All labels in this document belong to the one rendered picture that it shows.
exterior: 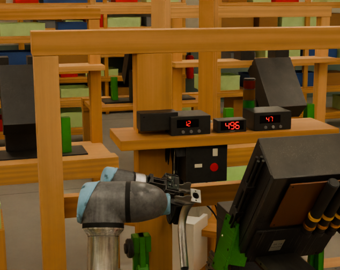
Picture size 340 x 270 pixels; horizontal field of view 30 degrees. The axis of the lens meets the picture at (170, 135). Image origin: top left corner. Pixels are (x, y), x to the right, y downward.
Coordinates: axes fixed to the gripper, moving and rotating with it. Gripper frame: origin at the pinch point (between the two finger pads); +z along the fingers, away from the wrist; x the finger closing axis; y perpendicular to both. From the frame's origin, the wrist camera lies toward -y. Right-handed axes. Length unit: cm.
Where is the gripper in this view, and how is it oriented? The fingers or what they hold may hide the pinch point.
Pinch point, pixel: (192, 197)
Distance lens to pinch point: 234.6
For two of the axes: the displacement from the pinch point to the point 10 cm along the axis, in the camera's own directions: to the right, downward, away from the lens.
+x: -0.2, -8.1, 5.9
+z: 9.2, 2.2, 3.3
